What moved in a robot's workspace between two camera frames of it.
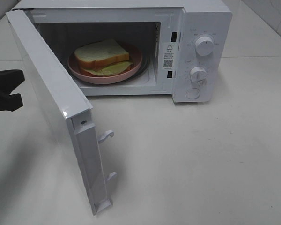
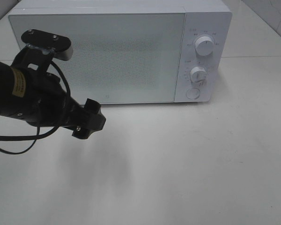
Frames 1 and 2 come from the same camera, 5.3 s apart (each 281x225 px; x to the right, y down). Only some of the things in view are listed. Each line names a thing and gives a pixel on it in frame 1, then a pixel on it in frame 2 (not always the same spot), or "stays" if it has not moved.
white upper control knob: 204,46 stays
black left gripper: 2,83 → 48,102
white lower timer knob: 198,74 stays
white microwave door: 85,138 → 117,57
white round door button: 192,93 stays
